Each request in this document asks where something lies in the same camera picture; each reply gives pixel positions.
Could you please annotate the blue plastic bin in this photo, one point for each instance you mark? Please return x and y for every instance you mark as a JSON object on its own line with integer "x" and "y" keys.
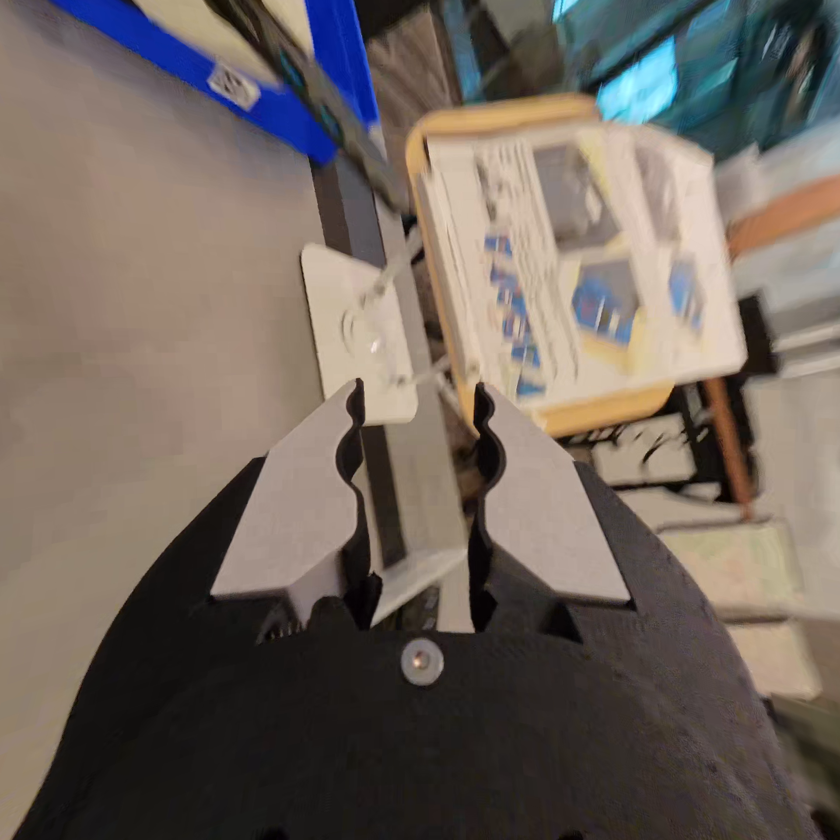
{"x": 295, "y": 131}

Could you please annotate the black multi-port hub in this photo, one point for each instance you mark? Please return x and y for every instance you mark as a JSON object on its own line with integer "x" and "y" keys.
{"x": 335, "y": 118}

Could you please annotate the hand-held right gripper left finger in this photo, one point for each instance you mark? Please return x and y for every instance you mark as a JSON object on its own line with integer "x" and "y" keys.
{"x": 289, "y": 525}

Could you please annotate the brown wooden post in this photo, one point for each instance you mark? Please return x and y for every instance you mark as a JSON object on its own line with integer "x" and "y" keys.
{"x": 733, "y": 446}

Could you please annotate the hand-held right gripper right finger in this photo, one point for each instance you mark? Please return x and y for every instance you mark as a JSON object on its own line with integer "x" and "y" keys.
{"x": 551, "y": 525}

